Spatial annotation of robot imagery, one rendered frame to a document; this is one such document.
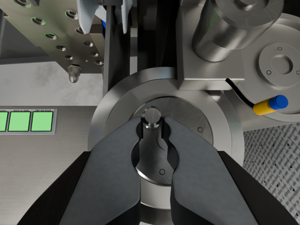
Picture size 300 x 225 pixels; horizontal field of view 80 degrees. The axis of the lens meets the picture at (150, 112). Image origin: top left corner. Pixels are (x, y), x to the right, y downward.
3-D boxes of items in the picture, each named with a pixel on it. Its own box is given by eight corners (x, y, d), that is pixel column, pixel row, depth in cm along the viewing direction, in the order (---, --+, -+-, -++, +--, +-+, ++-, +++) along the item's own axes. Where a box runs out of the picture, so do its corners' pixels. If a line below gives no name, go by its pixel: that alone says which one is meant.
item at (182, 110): (172, 208, 14) (105, 139, 15) (168, 200, 16) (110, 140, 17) (232, 137, 15) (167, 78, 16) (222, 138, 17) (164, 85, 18)
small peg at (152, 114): (163, 124, 12) (143, 126, 12) (160, 129, 15) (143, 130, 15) (161, 105, 13) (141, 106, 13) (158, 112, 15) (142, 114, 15)
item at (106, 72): (113, -54, 22) (107, 94, 18) (130, 50, 45) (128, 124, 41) (109, -54, 22) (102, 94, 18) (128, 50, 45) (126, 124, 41)
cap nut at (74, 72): (78, 65, 50) (77, 80, 49) (83, 70, 54) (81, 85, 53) (65, 65, 50) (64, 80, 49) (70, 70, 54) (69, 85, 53)
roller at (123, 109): (227, 78, 17) (238, 210, 15) (178, 119, 43) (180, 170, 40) (106, 77, 17) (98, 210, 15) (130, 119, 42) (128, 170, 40)
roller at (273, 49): (329, 12, 19) (354, 122, 17) (226, 88, 44) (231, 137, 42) (219, 10, 19) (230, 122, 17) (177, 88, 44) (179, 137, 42)
